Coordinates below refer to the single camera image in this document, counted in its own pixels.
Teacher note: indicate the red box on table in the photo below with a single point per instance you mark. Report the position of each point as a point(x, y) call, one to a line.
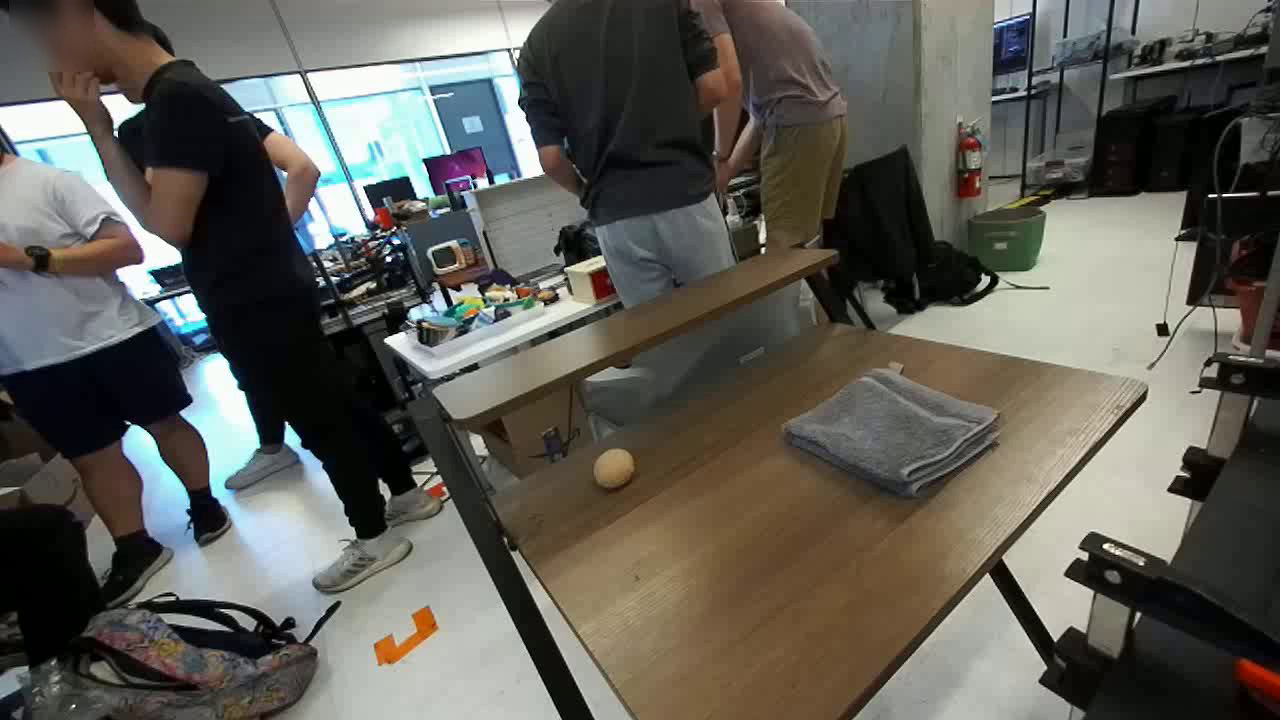
point(588, 280)

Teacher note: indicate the person in khaki pants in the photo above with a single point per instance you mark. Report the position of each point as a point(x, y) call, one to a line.
point(781, 113)

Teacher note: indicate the green plastic bin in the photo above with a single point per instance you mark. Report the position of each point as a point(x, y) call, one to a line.
point(1005, 242)

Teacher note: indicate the person in white shirt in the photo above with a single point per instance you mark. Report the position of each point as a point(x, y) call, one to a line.
point(85, 363)

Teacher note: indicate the white table with clutter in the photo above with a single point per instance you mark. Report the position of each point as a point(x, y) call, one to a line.
point(489, 338)

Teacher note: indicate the black clamp with orange grip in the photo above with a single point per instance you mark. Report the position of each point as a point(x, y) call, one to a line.
point(1196, 643)

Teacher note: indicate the colourful backpack on floor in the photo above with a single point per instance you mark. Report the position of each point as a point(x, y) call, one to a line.
point(177, 658)

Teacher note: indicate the red fire extinguisher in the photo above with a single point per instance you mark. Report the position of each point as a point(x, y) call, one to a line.
point(968, 163)

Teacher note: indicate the black bag by pillar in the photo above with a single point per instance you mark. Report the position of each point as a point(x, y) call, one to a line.
point(887, 236)

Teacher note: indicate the person in grey sweatpants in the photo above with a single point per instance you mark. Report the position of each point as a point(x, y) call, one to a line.
point(616, 99)

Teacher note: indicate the orange tape floor marker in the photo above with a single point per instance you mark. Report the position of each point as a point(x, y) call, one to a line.
point(395, 649)

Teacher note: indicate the grey towel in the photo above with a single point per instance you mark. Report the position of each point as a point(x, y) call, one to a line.
point(892, 432)

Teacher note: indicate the beige egg-shaped ball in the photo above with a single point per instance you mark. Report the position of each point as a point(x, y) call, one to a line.
point(612, 471)

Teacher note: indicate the person in black shirt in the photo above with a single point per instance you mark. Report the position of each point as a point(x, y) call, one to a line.
point(194, 171)

